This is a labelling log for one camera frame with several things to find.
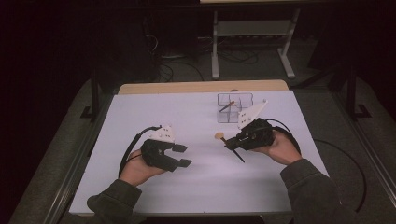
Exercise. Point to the person's right hand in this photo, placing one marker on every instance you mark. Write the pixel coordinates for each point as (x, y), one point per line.
(283, 149)

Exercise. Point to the metal frame rail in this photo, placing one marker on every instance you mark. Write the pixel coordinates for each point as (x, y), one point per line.
(370, 149)
(77, 161)

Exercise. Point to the black pencil with orange end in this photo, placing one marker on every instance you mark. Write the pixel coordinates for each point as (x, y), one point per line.
(226, 107)

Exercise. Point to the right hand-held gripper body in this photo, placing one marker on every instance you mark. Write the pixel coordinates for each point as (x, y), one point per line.
(257, 135)

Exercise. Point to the person's left hand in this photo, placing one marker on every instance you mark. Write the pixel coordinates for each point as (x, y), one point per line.
(137, 171)

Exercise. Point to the clear plastic organizer box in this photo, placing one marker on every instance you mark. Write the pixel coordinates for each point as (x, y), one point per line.
(225, 116)

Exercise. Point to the grey metal stand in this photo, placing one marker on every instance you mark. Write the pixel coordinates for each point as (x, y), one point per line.
(255, 28)

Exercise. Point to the black brush with beige tip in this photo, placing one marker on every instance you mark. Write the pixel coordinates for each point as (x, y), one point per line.
(219, 136)

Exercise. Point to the black frame post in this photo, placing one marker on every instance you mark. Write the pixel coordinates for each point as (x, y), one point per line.
(351, 93)
(95, 96)

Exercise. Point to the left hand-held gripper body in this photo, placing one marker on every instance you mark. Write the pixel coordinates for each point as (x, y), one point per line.
(155, 152)

